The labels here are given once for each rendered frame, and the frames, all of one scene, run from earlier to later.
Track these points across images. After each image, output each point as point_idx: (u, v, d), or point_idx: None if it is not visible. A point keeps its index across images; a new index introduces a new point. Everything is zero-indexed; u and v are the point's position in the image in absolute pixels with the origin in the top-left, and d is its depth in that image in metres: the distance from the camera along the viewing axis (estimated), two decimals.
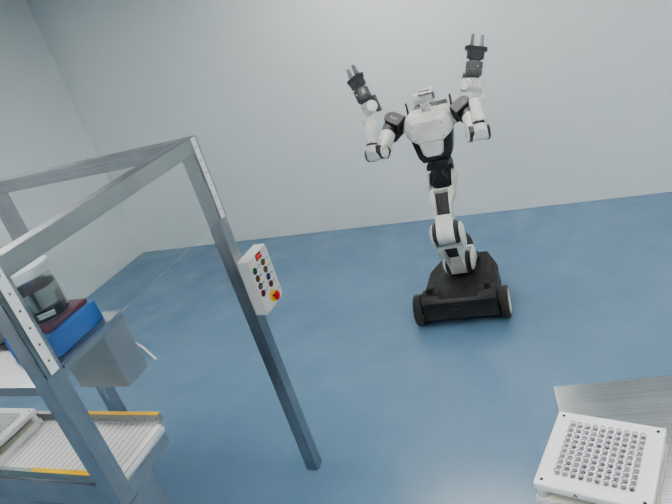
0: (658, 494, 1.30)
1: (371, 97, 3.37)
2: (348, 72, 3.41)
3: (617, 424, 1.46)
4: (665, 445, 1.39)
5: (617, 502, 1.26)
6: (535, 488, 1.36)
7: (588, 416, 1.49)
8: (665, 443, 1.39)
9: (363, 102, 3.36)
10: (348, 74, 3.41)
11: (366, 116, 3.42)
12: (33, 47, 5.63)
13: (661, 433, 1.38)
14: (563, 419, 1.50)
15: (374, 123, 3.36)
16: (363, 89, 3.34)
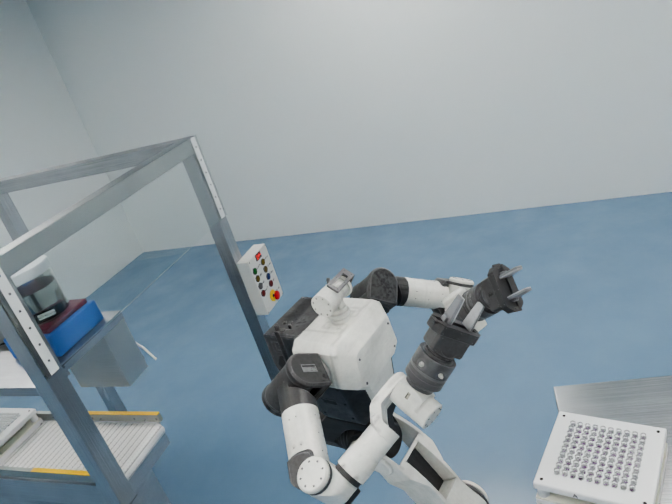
0: (658, 494, 1.30)
1: None
2: (455, 302, 1.22)
3: (617, 424, 1.46)
4: (665, 445, 1.39)
5: (617, 502, 1.26)
6: (535, 488, 1.36)
7: (588, 416, 1.49)
8: (665, 443, 1.39)
9: (423, 392, 1.26)
10: (453, 307, 1.22)
11: (388, 399, 1.30)
12: (33, 47, 5.63)
13: (661, 433, 1.38)
14: (563, 419, 1.50)
15: (394, 441, 1.29)
16: None
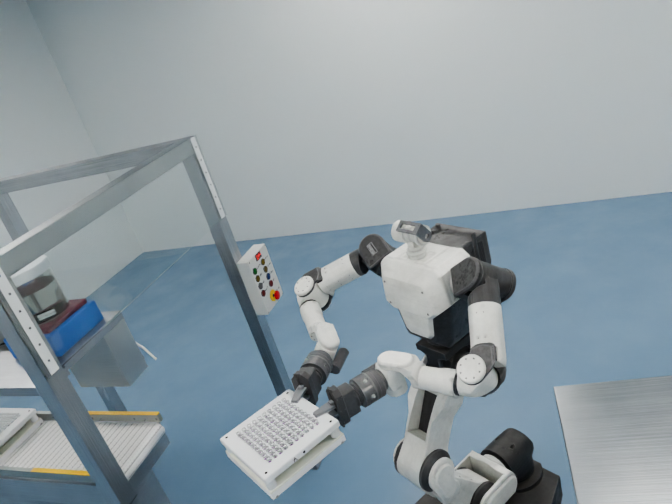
0: (240, 464, 1.59)
1: None
2: (296, 396, 1.69)
3: (300, 456, 1.50)
4: (266, 487, 1.47)
5: (239, 424, 1.66)
6: None
7: (317, 436, 1.53)
8: (266, 485, 1.47)
9: None
10: (296, 394, 1.70)
11: None
12: (33, 47, 5.63)
13: (262, 473, 1.46)
14: (327, 419, 1.57)
15: None
16: None
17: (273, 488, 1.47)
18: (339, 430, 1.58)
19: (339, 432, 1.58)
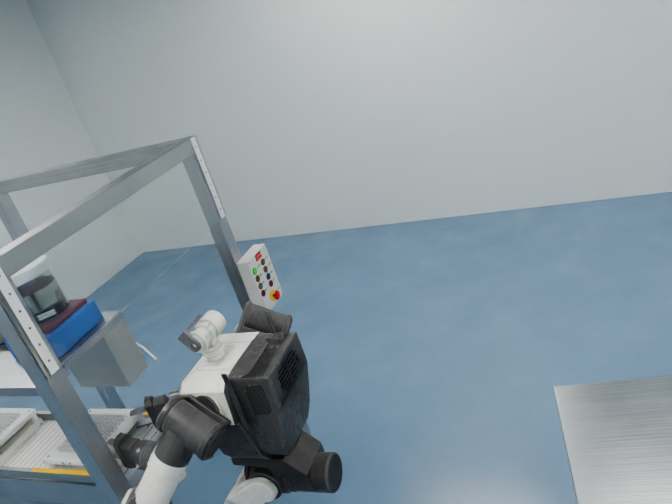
0: None
1: None
2: (134, 410, 1.99)
3: (67, 464, 1.91)
4: None
5: (103, 408, 2.12)
6: (143, 412, 2.06)
7: (80, 460, 1.88)
8: None
9: None
10: (137, 409, 1.99)
11: None
12: (33, 47, 5.63)
13: (47, 455, 1.96)
14: None
15: None
16: None
17: (50, 468, 1.96)
18: None
19: None
